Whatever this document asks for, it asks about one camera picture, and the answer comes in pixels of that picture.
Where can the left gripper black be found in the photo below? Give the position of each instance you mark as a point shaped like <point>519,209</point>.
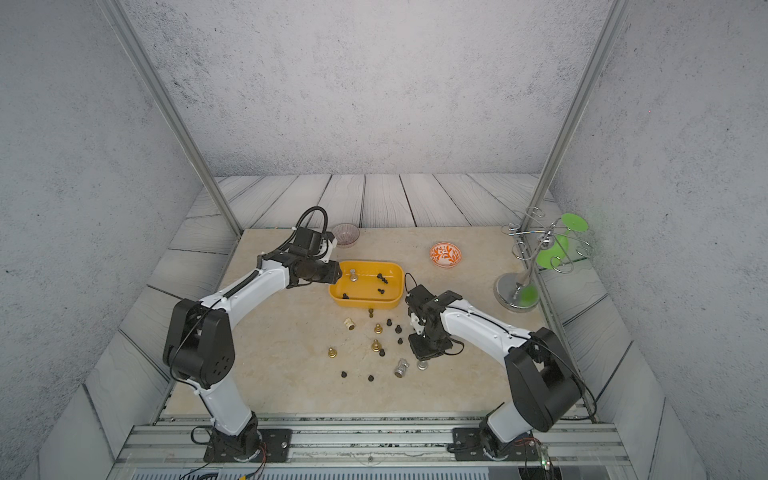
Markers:
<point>333,275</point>

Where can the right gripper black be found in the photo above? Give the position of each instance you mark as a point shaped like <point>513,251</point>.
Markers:
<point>421,353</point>

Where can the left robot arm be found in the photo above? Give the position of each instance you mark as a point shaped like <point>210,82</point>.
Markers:
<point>199,348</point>

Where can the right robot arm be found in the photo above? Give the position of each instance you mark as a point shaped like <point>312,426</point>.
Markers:
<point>543,382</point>

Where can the silver rook chess piece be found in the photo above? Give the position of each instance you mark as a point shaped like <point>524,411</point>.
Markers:
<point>401,368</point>

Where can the yellow plastic storage box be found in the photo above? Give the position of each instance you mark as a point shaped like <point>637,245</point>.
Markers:
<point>363,293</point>

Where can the striped glass bowl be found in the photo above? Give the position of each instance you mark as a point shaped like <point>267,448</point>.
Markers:
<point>346,234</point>

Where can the orange patterned bowl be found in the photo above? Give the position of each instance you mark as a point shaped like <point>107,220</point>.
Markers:
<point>445,255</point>

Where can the metal cup tree stand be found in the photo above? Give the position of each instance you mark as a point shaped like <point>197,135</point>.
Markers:
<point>541,244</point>

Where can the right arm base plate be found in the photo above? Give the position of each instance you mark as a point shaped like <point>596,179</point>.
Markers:
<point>476,444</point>

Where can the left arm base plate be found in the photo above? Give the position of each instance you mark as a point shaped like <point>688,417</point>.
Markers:
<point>253,446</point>

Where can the right aluminium frame post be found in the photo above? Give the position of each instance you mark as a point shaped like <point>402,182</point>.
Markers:
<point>589,79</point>

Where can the aluminium frame post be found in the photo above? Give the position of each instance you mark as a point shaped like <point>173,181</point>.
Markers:
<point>131,44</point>
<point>589,79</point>

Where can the left aluminium frame post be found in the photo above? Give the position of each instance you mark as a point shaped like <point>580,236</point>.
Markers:
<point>131,44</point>

